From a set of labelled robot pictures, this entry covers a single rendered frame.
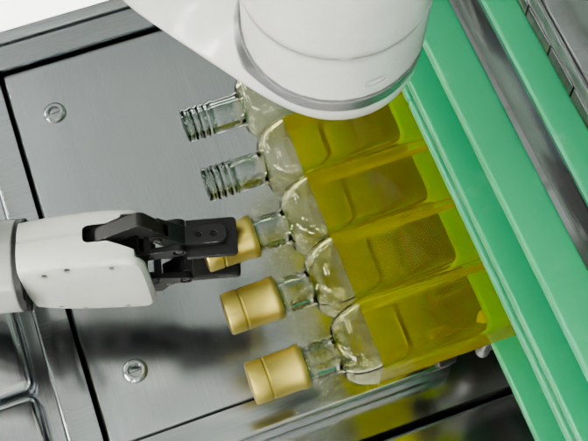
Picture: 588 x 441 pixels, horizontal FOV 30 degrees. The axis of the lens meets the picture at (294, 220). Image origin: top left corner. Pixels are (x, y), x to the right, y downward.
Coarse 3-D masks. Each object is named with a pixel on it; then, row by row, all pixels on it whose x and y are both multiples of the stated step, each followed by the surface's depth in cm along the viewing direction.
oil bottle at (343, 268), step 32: (384, 224) 86; (416, 224) 86; (448, 224) 86; (320, 256) 85; (352, 256) 85; (384, 256) 85; (416, 256) 85; (448, 256) 85; (320, 288) 85; (352, 288) 84; (384, 288) 85
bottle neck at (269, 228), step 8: (264, 216) 89; (272, 216) 89; (280, 216) 88; (256, 224) 88; (264, 224) 88; (272, 224) 88; (280, 224) 88; (256, 232) 88; (264, 232) 88; (272, 232) 88; (280, 232) 88; (264, 240) 88; (272, 240) 88; (280, 240) 88; (288, 240) 89; (264, 248) 88
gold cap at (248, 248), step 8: (248, 216) 89; (240, 224) 88; (248, 224) 88; (240, 232) 88; (248, 232) 87; (240, 240) 87; (248, 240) 87; (256, 240) 88; (240, 248) 87; (248, 248) 88; (256, 248) 88; (224, 256) 87; (232, 256) 88; (240, 256) 88; (248, 256) 88; (256, 256) 89; (208, 264) 87; (216, 264) 88; (224, 264) 88; (232, 264) 88
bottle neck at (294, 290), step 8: (280, 280) 86; (288, 280) 86; (296, 280) 86; (304, 280) 86; (280, 288) 85; (288, 288) 86; (296, 288) 86; (304, 288) 86; (280, 296) 85; (288, 296) 85; (296, 296) 85; (304, 296) 86; (288, 304) 85; (296, 304) 86; (304, 304) 86; (312, 304) 86; (288, 312) 86
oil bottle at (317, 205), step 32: (352, 160) 89; (384, 160) 89; (416, 160) 89; (288, 192) 88; (320, 192) 88; (352, 192) 88; (384, 192) 88; (416, 192) 88; (448, 192) 88; (288, 224) 88; (320, 224) 87; (352, 224) 87
